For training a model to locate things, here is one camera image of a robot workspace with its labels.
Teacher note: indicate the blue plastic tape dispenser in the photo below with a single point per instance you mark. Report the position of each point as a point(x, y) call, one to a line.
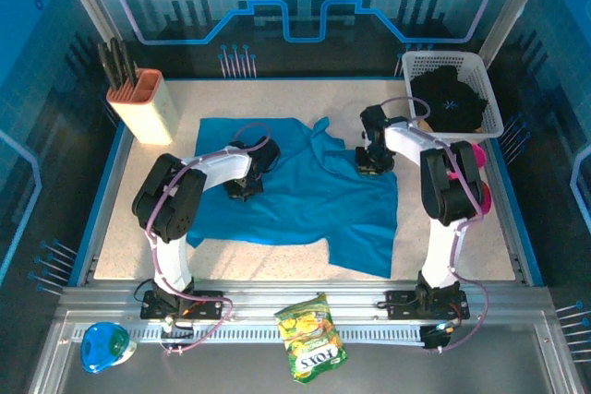
point(104, 348)

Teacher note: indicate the beige knife block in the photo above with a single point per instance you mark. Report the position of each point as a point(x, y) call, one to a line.
point(148, 117)

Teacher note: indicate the beige cloth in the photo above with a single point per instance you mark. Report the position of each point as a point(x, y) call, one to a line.
point(427, 125)

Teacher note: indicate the white plastic basket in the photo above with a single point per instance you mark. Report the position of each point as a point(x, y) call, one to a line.
point(489, 89)

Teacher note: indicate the blue t-shirt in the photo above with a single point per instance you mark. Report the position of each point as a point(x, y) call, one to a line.
point(300, 200)

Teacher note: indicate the red plastic cup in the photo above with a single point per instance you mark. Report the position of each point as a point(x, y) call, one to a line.
point(486, 198)

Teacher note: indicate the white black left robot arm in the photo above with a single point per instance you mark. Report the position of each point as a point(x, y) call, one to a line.
point(173, 255)

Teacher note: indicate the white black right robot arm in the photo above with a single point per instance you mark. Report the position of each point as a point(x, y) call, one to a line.
point(443, 255)

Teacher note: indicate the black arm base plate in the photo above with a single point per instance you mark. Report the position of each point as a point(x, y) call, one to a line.
point(399, 304)
point(208, 302)

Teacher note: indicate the green snack bag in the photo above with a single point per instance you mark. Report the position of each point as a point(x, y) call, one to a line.
point(309, 338)

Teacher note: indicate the black t-shirt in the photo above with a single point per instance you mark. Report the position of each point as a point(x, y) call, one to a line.
point(448, 99)

